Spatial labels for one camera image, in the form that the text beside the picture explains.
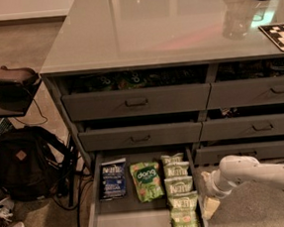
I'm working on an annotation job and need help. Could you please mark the black floor cable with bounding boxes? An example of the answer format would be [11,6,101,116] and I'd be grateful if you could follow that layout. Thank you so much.
[48,169,97,227]

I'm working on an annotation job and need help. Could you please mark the black white fiducial marker board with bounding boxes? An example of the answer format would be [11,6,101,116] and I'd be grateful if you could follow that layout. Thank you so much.
[258,23,284,52]

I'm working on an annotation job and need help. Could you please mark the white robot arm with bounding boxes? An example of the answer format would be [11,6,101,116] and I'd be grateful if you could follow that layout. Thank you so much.
[201,155,284,220]

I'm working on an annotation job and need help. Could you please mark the grey drawer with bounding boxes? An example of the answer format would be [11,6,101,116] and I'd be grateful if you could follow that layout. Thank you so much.
[195,141,284,166]
[61,83,211,122]
[78,122,202,152]
[207,76,284,110]
[200,114,284,141]

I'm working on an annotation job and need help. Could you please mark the top right grey drawer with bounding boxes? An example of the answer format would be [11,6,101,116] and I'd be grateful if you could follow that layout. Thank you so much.
[207,76,284,110]

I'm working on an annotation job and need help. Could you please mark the white sneaker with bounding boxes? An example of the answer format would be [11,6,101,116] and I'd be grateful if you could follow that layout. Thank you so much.
[0,197,15,222]

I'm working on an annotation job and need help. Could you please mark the blue Kettle chip bag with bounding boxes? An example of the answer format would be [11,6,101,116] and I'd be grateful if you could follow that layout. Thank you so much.
[100,158,127,200]

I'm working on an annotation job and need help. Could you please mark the middle right grey drawer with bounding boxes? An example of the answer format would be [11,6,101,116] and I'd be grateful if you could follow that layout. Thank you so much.
[200,114,284,141]

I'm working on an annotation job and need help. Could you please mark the grey cabinet counter frame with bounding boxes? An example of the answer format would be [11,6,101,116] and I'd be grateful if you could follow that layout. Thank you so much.
[42,0,284,168]

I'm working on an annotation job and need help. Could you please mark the middle left grey drawer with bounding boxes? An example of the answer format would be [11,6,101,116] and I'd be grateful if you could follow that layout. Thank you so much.
[78,122,202,152]

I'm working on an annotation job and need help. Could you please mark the rear green Kettle chip bag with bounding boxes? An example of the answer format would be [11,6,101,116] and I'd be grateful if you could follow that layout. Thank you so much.
[160,153,184,166]

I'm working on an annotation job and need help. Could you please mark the green jalapeno chip bag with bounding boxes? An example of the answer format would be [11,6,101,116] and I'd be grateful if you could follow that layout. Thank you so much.
[168,190,199,227]

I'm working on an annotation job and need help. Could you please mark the green Dang chip bag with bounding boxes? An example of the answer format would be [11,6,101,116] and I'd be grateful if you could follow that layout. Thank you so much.
[130,162,165,203]

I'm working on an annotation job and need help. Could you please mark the open bottom left drawer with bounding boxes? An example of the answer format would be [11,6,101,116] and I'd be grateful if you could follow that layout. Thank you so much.
[88,146,209,227]

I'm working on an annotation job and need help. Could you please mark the dark brown pouch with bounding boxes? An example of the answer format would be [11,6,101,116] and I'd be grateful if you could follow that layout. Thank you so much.
[0,65,39,95]

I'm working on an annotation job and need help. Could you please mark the black backpack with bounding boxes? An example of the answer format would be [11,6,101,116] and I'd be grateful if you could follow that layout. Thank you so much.
[0,126,71,201]

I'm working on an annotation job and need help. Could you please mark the green kettle chip bag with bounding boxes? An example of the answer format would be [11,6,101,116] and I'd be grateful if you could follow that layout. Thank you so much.
[160,153,184,166]
[164,175,193,195]
[163,162,189,177]

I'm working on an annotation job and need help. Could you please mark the top left grey drawer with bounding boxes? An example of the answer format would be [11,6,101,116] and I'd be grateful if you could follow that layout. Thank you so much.
[61,83,211,122]

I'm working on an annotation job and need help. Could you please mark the bottom right grey drawer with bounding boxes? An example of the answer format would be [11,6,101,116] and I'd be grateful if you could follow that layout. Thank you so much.
[195,141,284,166]

